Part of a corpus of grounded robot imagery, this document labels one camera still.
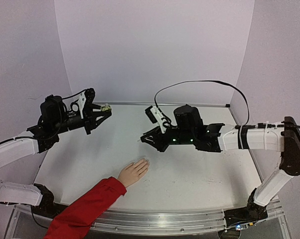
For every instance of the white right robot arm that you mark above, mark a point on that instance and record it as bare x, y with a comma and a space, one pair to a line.
282, 137

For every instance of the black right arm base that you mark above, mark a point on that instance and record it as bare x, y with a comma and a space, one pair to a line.
251, 213

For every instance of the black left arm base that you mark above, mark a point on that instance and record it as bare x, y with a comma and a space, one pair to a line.
47, 207

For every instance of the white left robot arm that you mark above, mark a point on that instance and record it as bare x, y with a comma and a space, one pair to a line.
54, 120

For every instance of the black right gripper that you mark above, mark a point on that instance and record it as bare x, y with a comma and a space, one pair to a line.
162, 139

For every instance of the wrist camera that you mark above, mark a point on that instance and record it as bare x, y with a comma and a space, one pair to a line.
156, 116
84, 99

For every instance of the aluminium table edge rail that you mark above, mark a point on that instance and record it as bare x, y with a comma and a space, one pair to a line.
224, 224

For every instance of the yellow nail polish bottle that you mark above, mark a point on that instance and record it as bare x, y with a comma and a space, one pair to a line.
106, 108

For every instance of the mannequin hand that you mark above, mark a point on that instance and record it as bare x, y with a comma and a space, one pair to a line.
133, 172

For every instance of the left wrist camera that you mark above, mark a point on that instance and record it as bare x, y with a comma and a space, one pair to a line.
84, 99

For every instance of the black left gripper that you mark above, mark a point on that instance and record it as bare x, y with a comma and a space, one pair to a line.
88, 119

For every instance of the red sleeved forearm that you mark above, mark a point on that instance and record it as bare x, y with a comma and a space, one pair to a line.
75, 221

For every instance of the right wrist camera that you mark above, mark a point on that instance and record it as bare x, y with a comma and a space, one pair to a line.
156, 116

